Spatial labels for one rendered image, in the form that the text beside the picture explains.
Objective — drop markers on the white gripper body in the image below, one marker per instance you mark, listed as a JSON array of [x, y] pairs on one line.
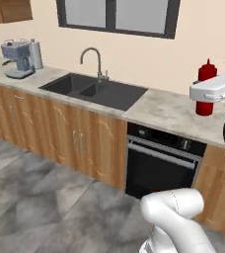
[[210, 86]]

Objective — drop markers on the dark double sink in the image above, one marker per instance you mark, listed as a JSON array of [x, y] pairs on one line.
[[94, 90]]

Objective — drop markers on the black oven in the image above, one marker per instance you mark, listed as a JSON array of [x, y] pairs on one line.
[[157, 164]]

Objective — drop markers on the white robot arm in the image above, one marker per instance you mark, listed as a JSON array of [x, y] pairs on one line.
[[173, 210]]

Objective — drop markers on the wooden drawer front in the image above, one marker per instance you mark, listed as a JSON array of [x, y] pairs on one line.
[[20, 95]]

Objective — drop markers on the wooden wall cabinet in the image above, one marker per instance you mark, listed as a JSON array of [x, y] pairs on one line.
[[9, 10]]

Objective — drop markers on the grey coffee machine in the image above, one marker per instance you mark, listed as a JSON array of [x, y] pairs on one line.
[[18, 59]]

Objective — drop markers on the red ketchup bottle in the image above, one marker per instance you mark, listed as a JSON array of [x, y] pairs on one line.
[[207, 71]]

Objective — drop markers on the dark framed window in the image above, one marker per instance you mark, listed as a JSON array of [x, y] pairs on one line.
[[117, 15]]

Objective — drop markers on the silver curved tap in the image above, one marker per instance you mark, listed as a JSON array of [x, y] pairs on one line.
[[99, 62]]

